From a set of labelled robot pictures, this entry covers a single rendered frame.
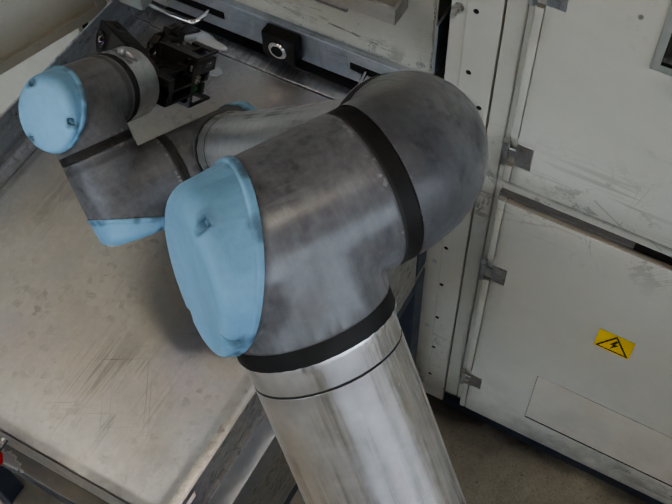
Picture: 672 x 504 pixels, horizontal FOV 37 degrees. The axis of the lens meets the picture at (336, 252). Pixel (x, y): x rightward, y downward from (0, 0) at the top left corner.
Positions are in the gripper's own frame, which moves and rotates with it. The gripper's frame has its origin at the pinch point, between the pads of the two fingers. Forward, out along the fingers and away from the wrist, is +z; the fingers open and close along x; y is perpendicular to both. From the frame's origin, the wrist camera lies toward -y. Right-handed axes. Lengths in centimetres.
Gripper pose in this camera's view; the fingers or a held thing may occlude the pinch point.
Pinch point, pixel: (204, 43)
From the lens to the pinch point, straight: 147.5
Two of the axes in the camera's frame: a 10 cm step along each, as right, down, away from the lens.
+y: 8.7, 4.1, -2.7
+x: 2.4, -8.3, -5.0
